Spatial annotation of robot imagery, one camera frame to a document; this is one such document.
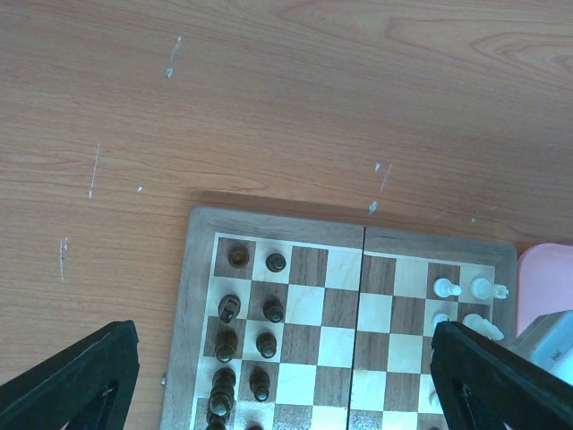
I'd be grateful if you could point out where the white rook piece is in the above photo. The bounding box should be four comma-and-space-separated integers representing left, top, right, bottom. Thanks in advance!
470, 278, 509, 300

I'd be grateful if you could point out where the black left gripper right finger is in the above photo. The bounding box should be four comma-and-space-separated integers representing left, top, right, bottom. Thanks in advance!
431, 322, 572, 429

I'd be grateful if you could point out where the white chess piece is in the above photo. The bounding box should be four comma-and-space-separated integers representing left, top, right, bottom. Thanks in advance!
431, 313, 450, 329

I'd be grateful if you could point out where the dark queen piece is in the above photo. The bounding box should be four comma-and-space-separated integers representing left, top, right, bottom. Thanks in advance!
206, 367, 236, 429

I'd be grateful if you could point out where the wooden chess board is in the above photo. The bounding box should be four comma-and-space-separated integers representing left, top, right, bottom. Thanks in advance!
160, 207, 517, 429

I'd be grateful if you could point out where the white pawn piece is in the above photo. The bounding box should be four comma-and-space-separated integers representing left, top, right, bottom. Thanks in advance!
433, 278, 462, 298

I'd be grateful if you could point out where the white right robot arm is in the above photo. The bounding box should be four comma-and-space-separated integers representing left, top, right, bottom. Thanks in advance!
509, 310, 573, 385

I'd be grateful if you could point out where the pink silicone tray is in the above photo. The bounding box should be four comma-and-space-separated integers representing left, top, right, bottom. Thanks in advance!
517, 243, 572, 335

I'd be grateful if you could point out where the dark bishop piece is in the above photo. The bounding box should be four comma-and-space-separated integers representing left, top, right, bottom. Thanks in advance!
214, 330, 238, 363

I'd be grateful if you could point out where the dark rook piece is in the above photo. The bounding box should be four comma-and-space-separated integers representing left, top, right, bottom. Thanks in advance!
227, 246, 250, 269

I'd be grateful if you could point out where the dark pawn piece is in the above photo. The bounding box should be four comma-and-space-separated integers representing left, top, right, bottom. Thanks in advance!
263, 297, 285, 323
265, 253, 287, 273
249, 366, 270, 402
256, 332, 277, 359

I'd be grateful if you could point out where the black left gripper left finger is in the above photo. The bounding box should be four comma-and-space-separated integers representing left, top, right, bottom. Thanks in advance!
1, 320, 140, 429

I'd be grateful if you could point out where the dark knight piece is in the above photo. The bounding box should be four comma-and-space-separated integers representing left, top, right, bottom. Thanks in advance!
218, 294, 241, 324

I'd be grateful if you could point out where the white knight piece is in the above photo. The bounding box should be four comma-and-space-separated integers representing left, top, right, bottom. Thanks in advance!
462, 314, 504, 341

